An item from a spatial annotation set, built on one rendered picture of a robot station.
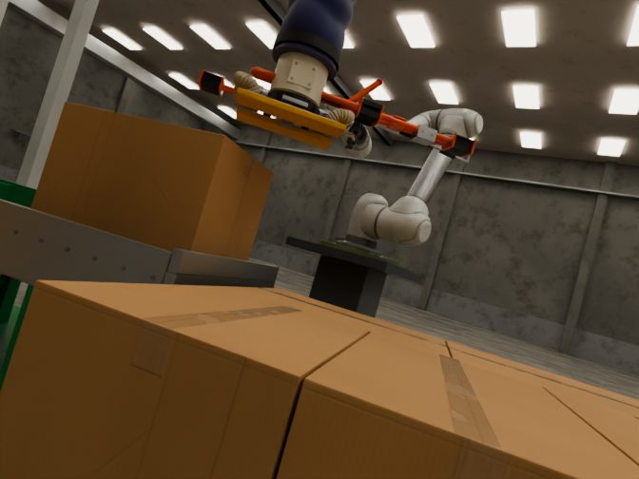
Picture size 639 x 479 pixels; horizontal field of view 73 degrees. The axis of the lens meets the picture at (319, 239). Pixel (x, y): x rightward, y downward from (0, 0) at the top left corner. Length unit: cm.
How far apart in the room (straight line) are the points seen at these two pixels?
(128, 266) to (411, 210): 119
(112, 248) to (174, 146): 36
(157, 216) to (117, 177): 19
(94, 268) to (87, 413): 64
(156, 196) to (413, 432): 105
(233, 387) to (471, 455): 27
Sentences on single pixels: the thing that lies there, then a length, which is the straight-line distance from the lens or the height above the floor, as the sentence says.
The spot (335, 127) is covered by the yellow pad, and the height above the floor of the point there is 108.
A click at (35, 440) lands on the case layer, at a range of 72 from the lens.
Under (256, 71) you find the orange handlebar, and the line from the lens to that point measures 148.
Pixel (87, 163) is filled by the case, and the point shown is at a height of 77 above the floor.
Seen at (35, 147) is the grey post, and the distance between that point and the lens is 447.
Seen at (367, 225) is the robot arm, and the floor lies 89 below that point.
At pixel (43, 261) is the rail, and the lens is 136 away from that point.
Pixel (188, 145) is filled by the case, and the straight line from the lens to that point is 134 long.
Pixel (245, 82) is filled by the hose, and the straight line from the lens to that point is 137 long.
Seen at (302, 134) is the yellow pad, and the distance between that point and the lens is 151.
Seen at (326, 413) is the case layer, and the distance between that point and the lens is 51.
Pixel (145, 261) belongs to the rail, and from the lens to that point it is 115.
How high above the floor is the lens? 67
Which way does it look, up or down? 3 degrees up
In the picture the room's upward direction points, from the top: 16 degrees clockwise
